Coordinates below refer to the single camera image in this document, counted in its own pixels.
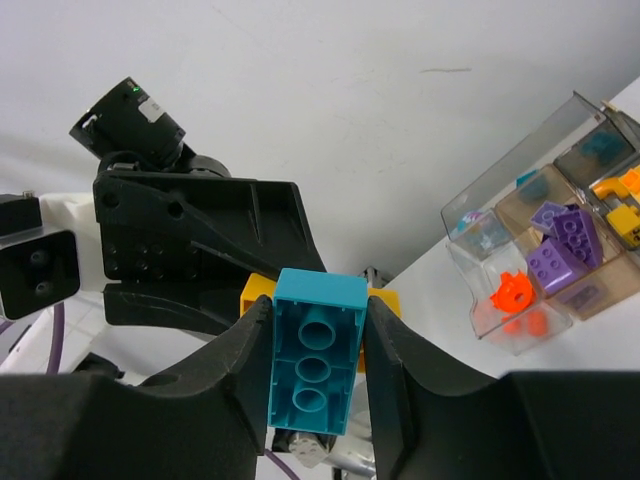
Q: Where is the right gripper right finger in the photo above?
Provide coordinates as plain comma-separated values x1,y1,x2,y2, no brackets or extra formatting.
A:
364,298,639,479

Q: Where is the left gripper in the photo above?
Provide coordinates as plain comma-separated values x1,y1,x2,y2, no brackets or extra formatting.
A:
93,170,325,336

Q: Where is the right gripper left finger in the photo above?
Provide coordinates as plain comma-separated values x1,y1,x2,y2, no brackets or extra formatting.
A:
1,296,273,479

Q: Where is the long teal lego brick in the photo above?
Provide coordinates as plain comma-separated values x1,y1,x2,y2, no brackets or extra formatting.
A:
267,268,368,435

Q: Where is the orange round dome piece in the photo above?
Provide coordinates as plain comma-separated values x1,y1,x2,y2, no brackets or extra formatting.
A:
490,271,537,314

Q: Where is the lavender lego stack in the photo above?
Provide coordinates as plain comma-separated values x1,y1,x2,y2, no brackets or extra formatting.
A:
526,237,588,295

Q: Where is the teal square lego brick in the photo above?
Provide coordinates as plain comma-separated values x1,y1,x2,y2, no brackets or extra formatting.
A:
516,169,549,204

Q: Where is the yellow square lego brick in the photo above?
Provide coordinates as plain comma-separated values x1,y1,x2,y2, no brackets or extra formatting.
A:
606,204,640,248

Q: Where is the small orange lego piece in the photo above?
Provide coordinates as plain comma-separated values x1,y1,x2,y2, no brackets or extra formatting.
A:
502,318,523,336

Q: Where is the small orange square brick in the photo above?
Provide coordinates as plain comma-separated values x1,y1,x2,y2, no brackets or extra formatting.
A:
526,310,549,337

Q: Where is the purple printed lego brick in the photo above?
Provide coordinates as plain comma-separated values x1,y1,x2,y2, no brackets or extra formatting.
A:
456,210,510,256

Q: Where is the dark purple base plate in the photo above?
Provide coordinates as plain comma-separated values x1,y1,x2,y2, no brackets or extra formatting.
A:
530,200,569,235

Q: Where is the dark purple lego plate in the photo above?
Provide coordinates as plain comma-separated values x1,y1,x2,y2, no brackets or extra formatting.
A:
553,208,603,269

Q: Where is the orange round lego piece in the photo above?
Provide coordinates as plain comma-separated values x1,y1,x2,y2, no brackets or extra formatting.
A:
591,167,640,211

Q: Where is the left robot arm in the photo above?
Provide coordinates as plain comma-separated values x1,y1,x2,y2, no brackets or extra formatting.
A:
70,78,324,335

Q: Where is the clear container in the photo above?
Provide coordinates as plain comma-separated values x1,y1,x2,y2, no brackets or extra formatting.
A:
439,124,576,357

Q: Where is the grey smoked container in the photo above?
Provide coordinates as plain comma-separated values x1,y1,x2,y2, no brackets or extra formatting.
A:
554,93,639,253

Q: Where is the small teal lego brick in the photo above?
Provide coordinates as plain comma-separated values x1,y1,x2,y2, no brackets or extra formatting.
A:
580,131,626,165

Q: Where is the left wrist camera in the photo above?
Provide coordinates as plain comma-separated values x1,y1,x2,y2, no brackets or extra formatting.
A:
1,192,107,321

